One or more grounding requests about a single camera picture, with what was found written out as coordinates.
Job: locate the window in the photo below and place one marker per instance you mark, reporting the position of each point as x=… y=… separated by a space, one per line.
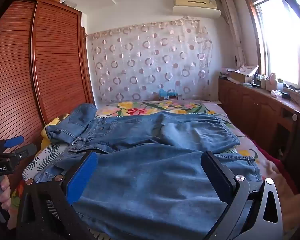
x=282 y=42

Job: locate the pink and white bottle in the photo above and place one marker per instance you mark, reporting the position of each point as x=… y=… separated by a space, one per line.
x=273 y=79

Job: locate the person's left hand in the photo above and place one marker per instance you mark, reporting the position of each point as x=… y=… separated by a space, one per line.
x=5 y=190

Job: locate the blue denim pants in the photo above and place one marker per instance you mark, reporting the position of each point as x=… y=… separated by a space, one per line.
x=152 y=175

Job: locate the beige tied window curtain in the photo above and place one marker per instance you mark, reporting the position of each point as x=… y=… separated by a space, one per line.
x=231 y=25

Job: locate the small folded denim garment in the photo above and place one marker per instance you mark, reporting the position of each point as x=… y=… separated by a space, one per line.
x=75 y=120

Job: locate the floral bed sheet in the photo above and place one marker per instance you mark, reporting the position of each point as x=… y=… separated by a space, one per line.
x=140 y=108

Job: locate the red blanket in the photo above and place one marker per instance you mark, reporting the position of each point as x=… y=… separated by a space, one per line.
x=275 y=158

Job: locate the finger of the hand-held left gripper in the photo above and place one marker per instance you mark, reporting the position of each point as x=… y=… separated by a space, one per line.
x=13 y=142
x=25 y=152

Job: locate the wooden sideboard cabinet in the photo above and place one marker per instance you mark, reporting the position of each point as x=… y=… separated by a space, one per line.
x=252 y=112

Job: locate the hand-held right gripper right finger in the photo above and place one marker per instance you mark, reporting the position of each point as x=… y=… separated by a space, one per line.
x=218 y=177

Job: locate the blue plush toy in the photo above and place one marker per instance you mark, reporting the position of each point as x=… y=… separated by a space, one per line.
x=167 y=95

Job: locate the white tissue box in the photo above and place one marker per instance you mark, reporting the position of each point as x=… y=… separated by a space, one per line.
x=277 y=93

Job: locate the sheer curtain with circles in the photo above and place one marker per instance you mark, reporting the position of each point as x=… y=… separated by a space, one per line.
x=152 y=62

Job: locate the wooden slatted wardrobe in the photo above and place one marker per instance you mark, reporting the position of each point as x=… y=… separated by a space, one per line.
x=57 y=67

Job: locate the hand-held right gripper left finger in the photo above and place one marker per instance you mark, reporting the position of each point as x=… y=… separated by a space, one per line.
x=82 y=177

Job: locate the yellow cloth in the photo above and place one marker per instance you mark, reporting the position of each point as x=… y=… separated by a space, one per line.
x=48 y=128

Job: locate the wall air conditioner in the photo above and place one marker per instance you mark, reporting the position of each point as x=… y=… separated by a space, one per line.
x=196 y=6

